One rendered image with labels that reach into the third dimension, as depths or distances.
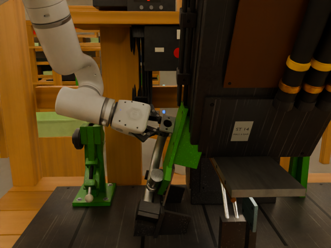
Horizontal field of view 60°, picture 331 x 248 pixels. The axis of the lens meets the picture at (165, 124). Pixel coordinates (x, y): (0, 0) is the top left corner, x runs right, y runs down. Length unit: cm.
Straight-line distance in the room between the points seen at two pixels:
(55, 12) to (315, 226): 92
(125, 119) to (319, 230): 66
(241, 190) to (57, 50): 52
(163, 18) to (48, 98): 59
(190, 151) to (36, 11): 50
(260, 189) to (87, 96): 52
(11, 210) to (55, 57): 62
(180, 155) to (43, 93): 70
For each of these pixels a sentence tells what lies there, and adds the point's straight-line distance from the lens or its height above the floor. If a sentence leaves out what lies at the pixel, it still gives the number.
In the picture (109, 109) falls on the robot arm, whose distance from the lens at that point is 82.
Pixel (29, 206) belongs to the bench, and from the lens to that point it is 117.
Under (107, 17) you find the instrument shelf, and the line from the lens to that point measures 99.
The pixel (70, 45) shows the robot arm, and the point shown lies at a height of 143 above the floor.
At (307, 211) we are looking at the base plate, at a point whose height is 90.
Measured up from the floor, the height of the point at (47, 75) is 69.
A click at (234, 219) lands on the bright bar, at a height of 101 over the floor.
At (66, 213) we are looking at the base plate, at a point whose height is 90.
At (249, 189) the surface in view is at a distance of 64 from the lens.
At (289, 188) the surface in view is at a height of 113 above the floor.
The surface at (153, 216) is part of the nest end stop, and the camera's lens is 85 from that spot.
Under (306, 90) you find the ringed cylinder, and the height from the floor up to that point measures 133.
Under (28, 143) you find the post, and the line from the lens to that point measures 126.
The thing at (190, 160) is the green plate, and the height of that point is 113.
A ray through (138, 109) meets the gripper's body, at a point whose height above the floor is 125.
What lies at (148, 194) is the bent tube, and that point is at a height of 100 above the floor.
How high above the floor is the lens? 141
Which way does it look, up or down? 14 degrees down
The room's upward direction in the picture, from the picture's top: straight up
